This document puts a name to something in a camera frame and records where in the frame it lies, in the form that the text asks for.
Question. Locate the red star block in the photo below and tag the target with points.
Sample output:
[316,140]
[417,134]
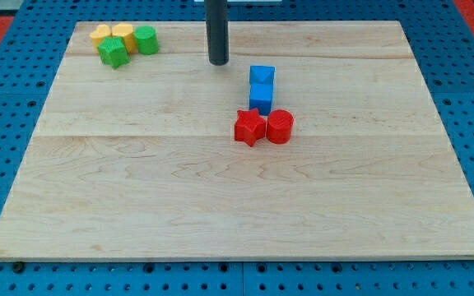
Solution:
[249,126]

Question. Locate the red cylinder block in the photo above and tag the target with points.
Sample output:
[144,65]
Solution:
[279,126]

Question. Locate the blue cube block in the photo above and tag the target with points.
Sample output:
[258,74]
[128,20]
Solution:
[261,98]

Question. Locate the blue triangular block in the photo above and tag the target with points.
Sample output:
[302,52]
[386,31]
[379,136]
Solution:
[260,74]

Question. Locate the wooden board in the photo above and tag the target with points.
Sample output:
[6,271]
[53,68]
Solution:
[139,163]

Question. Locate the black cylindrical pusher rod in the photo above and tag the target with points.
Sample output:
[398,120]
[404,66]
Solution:
[216,18]

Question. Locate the green cylinder block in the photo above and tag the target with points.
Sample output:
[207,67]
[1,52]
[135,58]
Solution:
[146,40]

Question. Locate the green star block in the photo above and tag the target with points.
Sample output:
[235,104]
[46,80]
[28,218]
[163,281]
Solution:
[113,52]

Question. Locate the yellow heart block right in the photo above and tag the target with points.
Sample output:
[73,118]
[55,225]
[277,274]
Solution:
[126,32]

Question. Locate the yellow heart block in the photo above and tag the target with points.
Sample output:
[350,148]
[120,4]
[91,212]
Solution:
[98,35]
[126,32]

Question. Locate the yellow heart block left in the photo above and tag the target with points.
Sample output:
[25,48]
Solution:
[98,35]

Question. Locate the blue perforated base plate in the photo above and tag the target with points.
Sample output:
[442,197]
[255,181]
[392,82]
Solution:
[32,49]

